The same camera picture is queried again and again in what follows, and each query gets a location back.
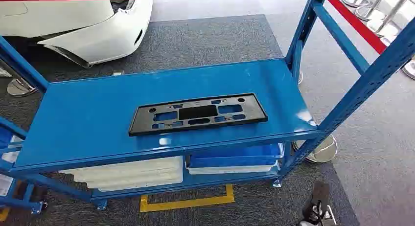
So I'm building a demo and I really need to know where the blue plastic bin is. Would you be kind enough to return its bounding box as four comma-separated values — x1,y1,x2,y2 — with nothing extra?
188,143,285,169

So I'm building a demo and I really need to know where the white car body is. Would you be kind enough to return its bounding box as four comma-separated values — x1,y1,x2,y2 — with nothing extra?
0,0,154,69

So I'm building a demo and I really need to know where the black robot foot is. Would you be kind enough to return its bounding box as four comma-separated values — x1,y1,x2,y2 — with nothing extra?
298,182,338,226

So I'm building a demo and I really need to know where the white plastic tray stack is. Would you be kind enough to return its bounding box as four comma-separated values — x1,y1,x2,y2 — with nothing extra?
58,156,184,193

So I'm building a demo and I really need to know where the blue metal trolley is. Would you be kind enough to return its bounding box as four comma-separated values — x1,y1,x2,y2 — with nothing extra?
0,116,49,216

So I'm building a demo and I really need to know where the black plastic licence plate bracket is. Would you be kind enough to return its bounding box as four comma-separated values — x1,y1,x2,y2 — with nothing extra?
128,92,269,137

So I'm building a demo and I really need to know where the blue metal shelf rack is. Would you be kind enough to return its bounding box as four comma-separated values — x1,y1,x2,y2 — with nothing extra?
0,0,415,212

